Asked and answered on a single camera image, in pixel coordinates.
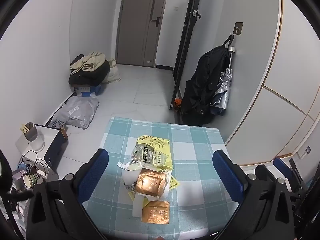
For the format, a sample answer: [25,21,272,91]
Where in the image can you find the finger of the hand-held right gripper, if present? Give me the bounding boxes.
[273,157,307,193]
[254,164,277,179]

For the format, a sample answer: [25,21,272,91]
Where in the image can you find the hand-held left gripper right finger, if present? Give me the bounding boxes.
[212,149,298,240]

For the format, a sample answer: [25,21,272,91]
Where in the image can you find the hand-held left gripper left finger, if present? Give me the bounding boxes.
[25,149,109,240]

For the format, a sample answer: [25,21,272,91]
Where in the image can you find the copper foil sachet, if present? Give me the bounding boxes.
[141,200,171,224]

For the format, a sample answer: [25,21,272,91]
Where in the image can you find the yellow bread wrapper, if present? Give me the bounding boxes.
[130,134,181,190]

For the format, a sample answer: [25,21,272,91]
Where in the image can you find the person's left forearm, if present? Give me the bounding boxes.
[0,149,35,202]

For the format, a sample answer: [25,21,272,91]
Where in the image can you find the clear printed bread wrapper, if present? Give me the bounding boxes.
[122,169,141,193]

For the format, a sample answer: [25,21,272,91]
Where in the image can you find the small pale yellow wrapper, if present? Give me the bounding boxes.
[125,160,141,172]

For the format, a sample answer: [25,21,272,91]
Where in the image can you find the teal checked tablecloth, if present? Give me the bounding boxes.
[82,117,239,240]

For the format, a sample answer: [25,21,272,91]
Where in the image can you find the grey speckled board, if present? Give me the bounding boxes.
[46,167,60,181]

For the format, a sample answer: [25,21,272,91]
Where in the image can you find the crumpled copper foil packet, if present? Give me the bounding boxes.
[136,169,167,198]

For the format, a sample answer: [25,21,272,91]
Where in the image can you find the white and navy box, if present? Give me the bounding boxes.
[15,124,69,167]

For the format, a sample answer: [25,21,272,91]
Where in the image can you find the grey striped cloth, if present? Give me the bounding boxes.
[46,119,66,131]

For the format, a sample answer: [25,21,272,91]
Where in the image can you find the grey plastic parcel bag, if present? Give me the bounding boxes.
[51,96,100,130]

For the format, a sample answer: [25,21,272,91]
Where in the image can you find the white cylindrical cup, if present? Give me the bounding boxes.
[23,122,46,152]

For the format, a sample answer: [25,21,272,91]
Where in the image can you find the white wardrobe with wood trim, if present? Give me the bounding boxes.
[224,0,320,167]

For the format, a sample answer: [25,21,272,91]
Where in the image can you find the silver folding umbrella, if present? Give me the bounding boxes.
[209,46,237,117]

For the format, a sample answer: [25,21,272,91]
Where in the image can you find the wooden sticks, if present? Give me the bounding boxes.
[20,123,34,134]

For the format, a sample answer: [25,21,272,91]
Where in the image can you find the blue cardboard box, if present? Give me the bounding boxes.
[70,83,107,98]

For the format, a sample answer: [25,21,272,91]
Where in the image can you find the black hanging bag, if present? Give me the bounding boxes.
[179,35,234,127]

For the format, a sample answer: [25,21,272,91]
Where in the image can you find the black garment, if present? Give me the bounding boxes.
[68,54,111,87]

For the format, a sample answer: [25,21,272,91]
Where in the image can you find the cream cloth bag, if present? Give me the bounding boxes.
[101,58,122,84]

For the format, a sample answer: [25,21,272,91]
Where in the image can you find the beige garment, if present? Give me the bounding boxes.
[70,52,107,76]

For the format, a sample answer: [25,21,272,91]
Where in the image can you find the black door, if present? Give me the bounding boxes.
[169,0,203,110]

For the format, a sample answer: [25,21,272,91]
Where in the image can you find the grey door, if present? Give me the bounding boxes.
[116,0,171,68]

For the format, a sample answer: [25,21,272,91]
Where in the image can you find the wall socket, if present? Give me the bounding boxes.
[298,146,312,159]

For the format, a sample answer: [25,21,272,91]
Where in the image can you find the black cables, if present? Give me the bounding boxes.
[17,151,48,178]

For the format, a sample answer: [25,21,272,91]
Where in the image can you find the metal wall hook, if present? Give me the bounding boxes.
[231,21,244,37]

